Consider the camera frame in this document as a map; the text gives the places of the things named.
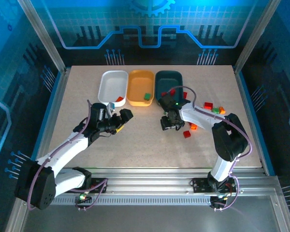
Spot teal plastic container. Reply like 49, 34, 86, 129
154, 70, 184, 107

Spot yellow plastic container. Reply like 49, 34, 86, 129
126, 70, 155, 107

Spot white plastic container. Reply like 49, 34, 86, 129
97, 70, 129, 107

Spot small LED connector board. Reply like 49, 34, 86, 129
210, 193, 232, 208
74, 192, 92, 206

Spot grey metal front panel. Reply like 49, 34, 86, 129
21, 205, 281, 232

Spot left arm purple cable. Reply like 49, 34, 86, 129
26, 99, 108, 211

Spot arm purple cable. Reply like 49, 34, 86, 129
26, 99, 108, 211
168, 86, 254, 212

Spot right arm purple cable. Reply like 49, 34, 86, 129
168, 86, 254, 212

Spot aluminium side rail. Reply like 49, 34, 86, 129
4, 67, 72, 232
233, 65, 276, 177

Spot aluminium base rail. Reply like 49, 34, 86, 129
50, 167, 281, 198

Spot slotted grey cable duct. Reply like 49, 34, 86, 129
50, 197, 212, 205

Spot aluminium frame post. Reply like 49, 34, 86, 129
233, 0, 282, 71
16, 0, 67, 73

